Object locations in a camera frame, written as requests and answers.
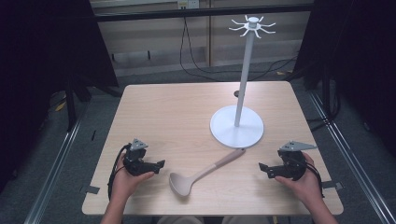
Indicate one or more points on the metal floor rail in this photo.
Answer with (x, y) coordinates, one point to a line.
(351, 161)
(53, 177)

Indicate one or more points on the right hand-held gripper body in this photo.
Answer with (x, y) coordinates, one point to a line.
(292, 165)

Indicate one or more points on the grey table bracket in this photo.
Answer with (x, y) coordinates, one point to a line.
(90, 189)
(333, 185)

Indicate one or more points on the black horizontal bar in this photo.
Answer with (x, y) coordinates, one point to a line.
(202, 13)

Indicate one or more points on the black metal stand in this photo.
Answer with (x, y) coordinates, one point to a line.
(71, 105)

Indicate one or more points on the beige silicone ladle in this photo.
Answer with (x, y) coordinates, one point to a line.
(199, 175)

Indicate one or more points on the white wall power outlet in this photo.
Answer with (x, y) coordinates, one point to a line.
(188, 3)

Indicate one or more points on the black curtain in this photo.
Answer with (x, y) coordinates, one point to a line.
(46, 49)
(358, 56)

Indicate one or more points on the person's right hand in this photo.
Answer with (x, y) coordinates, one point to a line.
(306, 186)

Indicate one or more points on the person's left hand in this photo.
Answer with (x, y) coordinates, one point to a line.
(124, 185)

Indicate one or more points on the dark table grommet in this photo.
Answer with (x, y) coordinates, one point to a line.
(236, 93)

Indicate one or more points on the white hook rack stand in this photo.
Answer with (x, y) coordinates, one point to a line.
(238, 127)

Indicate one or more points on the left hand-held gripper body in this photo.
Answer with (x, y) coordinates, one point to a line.
(137, 164)

